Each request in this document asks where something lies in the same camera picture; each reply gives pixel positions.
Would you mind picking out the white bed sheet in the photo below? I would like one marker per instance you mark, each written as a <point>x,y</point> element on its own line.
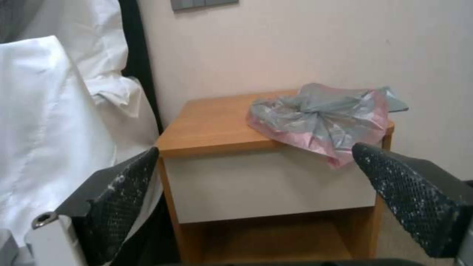
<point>51,124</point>

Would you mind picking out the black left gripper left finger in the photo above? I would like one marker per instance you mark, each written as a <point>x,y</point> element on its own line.
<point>111,210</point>

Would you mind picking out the wooden bedside table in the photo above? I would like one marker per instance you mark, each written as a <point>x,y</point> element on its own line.
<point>266,180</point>

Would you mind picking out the grey and pink garbage bag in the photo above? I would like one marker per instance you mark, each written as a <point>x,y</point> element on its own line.
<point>321,122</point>

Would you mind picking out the dark bed headboard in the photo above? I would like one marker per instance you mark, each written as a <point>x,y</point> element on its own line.
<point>142,61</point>

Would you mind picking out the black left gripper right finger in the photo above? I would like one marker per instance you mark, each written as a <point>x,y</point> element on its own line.
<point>410,194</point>

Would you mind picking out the grey wall switch panel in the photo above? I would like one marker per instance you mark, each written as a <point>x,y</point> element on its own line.
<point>204,4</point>

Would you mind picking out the white pillow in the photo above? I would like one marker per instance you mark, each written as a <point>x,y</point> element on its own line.
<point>77,36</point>

